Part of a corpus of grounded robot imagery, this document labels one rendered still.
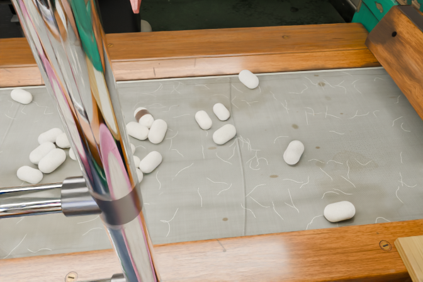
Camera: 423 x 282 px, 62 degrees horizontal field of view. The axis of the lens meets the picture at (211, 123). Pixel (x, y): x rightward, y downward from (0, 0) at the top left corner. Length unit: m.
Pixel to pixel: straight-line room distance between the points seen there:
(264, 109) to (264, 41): 0.15
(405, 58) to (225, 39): 0.29
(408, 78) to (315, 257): 0.29
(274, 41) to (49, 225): 0.46
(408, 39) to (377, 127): 0.13
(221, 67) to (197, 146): 0.17
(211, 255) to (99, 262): 0.11
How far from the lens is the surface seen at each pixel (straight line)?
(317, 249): 0.39
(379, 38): 0.62
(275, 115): 0.54
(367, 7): 0.77
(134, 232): 0.20
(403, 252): 0.41
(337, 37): 0.70
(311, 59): 0.64
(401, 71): 0.56
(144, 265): 0.23
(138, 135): 0.49
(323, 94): 0.60
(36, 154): 0.50
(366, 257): 0.41
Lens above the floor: 1.11
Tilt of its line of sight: 45 degrees down
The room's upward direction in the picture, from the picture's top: 1 degrees clockwise
